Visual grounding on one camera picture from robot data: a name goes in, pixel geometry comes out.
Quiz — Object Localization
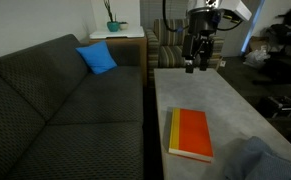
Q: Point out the grey window blinds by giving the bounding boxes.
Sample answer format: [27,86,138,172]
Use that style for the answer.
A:
[139,0,189,29]

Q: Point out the white plastic bag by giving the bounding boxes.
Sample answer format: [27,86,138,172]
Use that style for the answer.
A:
[243,49,272,69]

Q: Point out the small white plant pot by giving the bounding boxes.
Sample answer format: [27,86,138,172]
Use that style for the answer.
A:
[118,21,129,31]

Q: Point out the blue square cushion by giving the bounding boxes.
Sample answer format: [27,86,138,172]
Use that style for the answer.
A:
[75,40,118,75]

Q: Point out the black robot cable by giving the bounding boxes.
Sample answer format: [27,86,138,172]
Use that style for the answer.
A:
[161,0,190,34]

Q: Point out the dark grey patterned sofa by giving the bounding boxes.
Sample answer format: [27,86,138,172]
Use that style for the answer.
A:
[0,33,145,180]

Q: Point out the white flat board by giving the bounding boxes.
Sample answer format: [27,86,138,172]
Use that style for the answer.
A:
[89,26,145,40]

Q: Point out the orange and yellow book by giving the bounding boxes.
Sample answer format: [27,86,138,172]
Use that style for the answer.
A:
[167,107,215,164]

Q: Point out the teal pot with plant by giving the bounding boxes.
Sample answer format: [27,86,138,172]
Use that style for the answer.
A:
[102,0,120,33]

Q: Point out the brown cardboard box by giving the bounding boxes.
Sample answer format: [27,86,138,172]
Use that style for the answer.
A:
[248,35,269,53]

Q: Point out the striped armchair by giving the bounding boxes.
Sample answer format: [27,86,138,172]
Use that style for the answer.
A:
[144,17,225,89]

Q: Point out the black case with silver trim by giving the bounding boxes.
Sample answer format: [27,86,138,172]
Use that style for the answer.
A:
[258,95,291,119]

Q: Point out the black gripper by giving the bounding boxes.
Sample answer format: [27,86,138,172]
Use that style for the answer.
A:
[181,9,220,75]

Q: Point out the grey-blue crumpled cloth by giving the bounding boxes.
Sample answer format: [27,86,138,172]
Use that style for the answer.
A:
[223,135,291,180]

